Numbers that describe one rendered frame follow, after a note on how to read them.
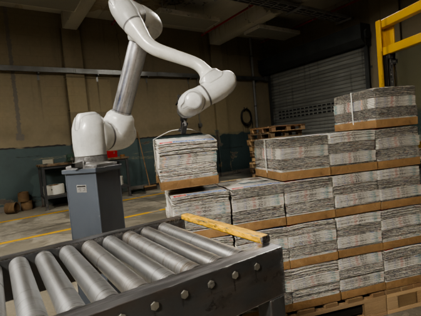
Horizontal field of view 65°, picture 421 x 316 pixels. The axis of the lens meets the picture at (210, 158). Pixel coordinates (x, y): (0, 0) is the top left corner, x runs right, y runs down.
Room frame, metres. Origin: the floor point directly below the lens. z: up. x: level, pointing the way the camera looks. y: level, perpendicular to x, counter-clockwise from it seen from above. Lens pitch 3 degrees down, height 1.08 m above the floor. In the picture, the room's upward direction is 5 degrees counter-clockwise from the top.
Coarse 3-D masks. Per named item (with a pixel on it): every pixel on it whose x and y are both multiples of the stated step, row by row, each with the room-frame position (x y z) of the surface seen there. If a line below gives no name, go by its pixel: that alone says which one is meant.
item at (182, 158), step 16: (160, 144) 1.51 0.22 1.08; (176, 144) 1.53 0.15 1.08; (192, 144) 1.55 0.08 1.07; (208, 144) 1.57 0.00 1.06; (160, 160) 1.53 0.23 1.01; (176, 160) 1.55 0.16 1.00; (192, 160) 1.57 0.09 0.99; (208, 160) 1.59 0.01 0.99; (160, 176) 1.54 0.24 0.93; (176, 176) 1.56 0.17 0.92; (192, 176) 1.58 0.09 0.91
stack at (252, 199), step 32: (192, 192) 1.62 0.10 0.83; (224, 192) 1.60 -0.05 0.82; (256, 192) 1.64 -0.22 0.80; (288, 192) 1.69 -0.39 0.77; (320, 192) 1.73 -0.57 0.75; (352, 192) 1.78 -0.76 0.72; (192, 224) 1.56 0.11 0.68; (320, 224) 1.72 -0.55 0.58; (352, 224) 1.77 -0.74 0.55; (288, 256) 1.68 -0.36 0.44; (352, 256) 1.78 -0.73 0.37; (288, 288) 1.68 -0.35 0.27; (320, 288) 1.72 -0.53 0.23; (352, 288) 1.77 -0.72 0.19
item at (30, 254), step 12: (132, 228) 1.12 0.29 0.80; (156, 228) 1.16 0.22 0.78; (72, 240) 1.04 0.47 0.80; (84, 240) 1.02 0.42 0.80; (96, 240) 1.04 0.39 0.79; (24, 252) 0.95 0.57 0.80; (36, 252) 0.95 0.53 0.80; (0, 264) 0.89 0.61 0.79; (60, 264) 0.98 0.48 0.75; (36, 276) 0.94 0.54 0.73; (72, 276) 0.99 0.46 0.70
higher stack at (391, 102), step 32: (352, 96) 2.00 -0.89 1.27; (384, 96) 1.84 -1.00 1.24; (384, 128) 2.10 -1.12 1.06; (416, 128) 1.89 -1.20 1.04; (384, 160) 1.83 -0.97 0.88; (384, 192) 1.82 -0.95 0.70; (416, 192) 1.88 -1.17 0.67; (384, 224) 1.82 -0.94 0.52; (416, 224) 1.88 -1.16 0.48; (384, 256) 1.83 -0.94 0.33; (416, 256) 1.88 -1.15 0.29; (416, 288) 1.87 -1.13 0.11
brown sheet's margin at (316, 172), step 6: (324, 168) 1.74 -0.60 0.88; (258, 174) 2.01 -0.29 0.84; (264, 174) 1.91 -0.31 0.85; (270, 174) 1.83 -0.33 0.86; (276, 174) 1.75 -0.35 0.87; (282, 174) 1.69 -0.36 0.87; (288, 174) 1.70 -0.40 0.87; (294, 174) 1.71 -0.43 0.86; (300, 174) 1.71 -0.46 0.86; (306, 174) 1.72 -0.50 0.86; (312, 174) 1.73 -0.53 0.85; (318, 174) 1.74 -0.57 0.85; (324, 174) 1.74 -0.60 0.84; (330, 174) 1.75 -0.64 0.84; (282, 180) 1.69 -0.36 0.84
